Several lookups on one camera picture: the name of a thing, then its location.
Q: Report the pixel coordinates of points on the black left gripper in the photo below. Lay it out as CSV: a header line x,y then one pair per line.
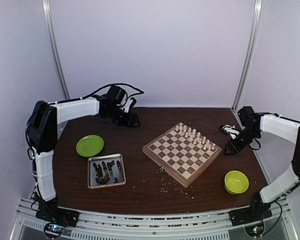
x,y
130,121

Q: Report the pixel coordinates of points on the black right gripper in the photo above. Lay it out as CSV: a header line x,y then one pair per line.
x,y
234,147

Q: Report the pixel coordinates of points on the wooden chess board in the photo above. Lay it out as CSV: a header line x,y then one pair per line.
x,y
183,154

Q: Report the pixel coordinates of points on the metal tray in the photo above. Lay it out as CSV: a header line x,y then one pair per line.
x,y
91,184

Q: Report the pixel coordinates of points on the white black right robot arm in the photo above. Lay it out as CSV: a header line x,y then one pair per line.
x,y
285,155

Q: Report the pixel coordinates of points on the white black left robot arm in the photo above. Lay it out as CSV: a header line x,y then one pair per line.
x,y
41,131

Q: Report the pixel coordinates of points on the pile of dark chess pieces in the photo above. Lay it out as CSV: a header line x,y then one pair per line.
x,y
108,173

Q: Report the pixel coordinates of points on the green bowl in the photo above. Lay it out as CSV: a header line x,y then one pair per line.
x,y
236,182

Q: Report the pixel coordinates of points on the green plate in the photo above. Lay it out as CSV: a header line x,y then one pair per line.
x,y
89,145

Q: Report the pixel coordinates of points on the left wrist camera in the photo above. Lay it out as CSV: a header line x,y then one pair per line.
x,y
129,104

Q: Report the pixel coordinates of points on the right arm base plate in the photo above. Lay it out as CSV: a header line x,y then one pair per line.
x,y
244,216

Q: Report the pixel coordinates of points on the aluminium front rail frame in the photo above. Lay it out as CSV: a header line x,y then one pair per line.
x,y
211,225

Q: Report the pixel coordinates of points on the right aluminium post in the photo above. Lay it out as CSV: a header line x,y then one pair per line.
x,y
250,51

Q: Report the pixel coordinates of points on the aluminium post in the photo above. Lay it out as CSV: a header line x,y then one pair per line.
x,y
54,48
250,51

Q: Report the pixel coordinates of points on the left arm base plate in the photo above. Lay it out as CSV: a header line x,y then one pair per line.
x,y
60,216

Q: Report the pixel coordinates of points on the left aluminium post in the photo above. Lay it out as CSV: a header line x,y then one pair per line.
x,y
54,48

